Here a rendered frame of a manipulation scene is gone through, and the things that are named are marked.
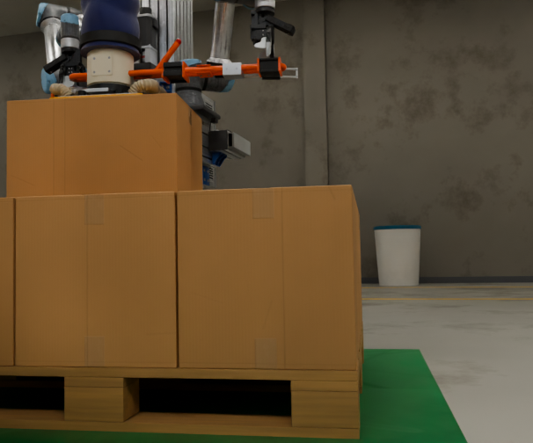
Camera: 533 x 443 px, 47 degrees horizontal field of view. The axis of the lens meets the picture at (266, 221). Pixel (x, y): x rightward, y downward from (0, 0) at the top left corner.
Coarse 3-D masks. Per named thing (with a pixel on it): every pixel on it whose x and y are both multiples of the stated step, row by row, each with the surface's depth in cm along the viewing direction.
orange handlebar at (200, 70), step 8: (208, 64) 222; (248, 64) 220; (256, 64) 220; (128, 72) 225; (136, 72) 225; (144, 72) 224; (152, 72) 224; (160, 72) 224; (192, 72) 223; (200, 72) 222; (208, 72) 222; (216, 72) 225; (248, 72) 224; (256, 72) 224; (72, 80) 230; (80, 80) 232
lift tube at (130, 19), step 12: (84, 0) 225; (96, 0) 221; (108, 0) 221; (120, 0) 222; (132, 0) 225; (84, 12) 224; (96, 12) 220; (108, 12) 220; (120, 12) 222; (132, 12) 227; (84, 24) 223; (96, 24) 220; (108, 24) 220; (120, 24) 221; (132, 24) 225; (84, 48) 222; (120, 48) 223; (132, 48) 224
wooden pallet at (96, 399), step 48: (0, 384) 190; (48, 384) 188; (96, 384) 140; (144, 384) 182; (192, 384) 180; (240, 384) 178; (288, 384) 176; (336, 384) 131; (192, 432) 136; (240, 432) 134; (288, 432) 132; (336, 432) 131
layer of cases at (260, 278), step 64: (192, 192) 139; (256, 192) 136; (320, 192) 134; (0, 256) 146; (64, 256) 143; (128, 256) 141; (192, 256) 138; (256, 256) 136; (320, 256) 133; (0, 320) 145; (64, 320) 142; (128, 320) 140; (192, 320) 137; (256, 320) 135; (320, 320) 133
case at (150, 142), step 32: (128, 96) 207; (160, 96) 206; (32, 128) 210; (64, 128) 209; (96, 128) 207; (128, 128) 206; (160, 128) 205; (192, 128) 227; (32, 160) 209; (64, 160) 208; (96, 160) 207; (128, 160) 206; (160, 160) 204; (192, 160) 226; (32, 192) 209; (64, 192) 207; (96, 192) 206; (128, 192) 205
